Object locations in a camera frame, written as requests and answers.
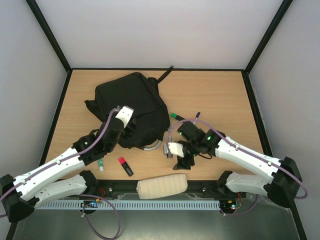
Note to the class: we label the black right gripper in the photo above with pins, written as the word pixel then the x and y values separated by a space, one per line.
pixel 186 153

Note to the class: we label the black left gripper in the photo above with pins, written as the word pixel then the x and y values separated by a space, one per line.
pixel 130 130

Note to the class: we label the beige fabric pencil case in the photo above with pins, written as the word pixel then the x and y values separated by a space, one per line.
pixel 162 186

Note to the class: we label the black student backpack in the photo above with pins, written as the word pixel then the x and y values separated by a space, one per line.
pixel 133 91

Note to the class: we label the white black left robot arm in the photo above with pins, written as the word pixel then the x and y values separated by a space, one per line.
pixel 64 175

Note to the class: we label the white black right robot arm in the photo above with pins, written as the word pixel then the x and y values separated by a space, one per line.
pixel 277 179

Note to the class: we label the pink black highlighter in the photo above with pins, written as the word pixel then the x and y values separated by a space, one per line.
pixel 125 166

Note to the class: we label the green white glue stick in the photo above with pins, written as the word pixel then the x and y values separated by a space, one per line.
pixel 100 165

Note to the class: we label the green black highlighter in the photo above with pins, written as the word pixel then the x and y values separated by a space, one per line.
pixel 176 117

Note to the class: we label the blue cap white marker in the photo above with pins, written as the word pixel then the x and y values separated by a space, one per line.
pixel 196 117

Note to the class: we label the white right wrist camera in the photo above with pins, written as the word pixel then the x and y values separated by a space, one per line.
pixel 173 148

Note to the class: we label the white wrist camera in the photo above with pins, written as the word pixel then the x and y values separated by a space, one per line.
pixel 173 148
pixel 125 114

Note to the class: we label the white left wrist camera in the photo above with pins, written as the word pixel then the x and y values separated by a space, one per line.
pixel 125 114

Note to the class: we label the light blue cable duct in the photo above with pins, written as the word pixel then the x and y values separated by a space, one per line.
pixel 194 205

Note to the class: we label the black enclosure frame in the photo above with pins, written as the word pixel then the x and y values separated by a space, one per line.
pixel 160 128

